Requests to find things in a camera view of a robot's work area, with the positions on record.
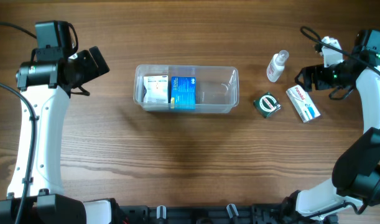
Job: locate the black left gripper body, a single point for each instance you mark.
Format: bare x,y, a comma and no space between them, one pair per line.
86,66

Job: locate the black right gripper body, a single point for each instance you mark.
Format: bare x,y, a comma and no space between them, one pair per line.
326,76

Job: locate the green ointment box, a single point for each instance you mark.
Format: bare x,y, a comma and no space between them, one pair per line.
267,104

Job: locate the white medicine box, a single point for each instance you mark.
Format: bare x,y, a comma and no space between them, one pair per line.
156,89

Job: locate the blue lozenge box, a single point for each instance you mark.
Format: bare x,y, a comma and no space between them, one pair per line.
183,93

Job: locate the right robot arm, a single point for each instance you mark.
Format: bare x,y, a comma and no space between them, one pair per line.
355,179

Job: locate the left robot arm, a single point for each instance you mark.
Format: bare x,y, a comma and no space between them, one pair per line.
56,70

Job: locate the clear plastic container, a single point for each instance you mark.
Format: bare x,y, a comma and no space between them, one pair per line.
217,87

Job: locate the white Panadol box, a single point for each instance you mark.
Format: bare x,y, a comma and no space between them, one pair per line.
302,103

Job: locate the white spray bottle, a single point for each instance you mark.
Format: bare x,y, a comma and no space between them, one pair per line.
276,66

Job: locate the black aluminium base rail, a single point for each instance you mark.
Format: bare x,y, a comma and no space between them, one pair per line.
253,214

